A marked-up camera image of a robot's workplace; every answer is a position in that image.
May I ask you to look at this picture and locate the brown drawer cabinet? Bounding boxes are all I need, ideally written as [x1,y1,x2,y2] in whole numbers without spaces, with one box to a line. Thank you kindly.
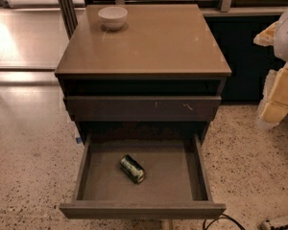
[55,5,231,142]

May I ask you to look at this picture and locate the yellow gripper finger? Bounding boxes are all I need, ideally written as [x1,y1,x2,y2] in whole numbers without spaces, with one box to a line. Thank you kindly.
[255,62,288,129]
[253,22,277,47]

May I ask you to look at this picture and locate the open middle drawer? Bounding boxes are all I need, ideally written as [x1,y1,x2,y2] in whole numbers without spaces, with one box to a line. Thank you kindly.
[60,136,226,219]

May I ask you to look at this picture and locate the blue tape piece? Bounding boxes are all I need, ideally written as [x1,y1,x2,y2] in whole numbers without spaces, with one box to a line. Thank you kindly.
[76,137,83,144]

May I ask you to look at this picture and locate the green soda can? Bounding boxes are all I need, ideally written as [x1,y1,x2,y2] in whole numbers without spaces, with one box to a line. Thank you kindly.
[120,154,146,184]

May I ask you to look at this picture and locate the black cable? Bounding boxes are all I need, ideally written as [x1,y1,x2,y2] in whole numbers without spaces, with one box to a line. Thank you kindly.
[203,213,247,230]

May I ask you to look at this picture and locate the closed top drawer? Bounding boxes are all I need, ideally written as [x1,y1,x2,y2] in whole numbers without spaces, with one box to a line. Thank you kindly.
[64,96,221,122]

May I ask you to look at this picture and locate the white ceramic bowl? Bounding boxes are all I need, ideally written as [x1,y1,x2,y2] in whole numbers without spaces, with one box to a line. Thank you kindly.
[98,6,128,31]

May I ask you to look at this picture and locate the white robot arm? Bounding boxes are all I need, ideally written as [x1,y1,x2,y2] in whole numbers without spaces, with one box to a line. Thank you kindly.
[253,9,288,130]

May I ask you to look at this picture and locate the white power strip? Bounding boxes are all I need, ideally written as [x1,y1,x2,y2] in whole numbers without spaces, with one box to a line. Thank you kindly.
[260,215,288,230]

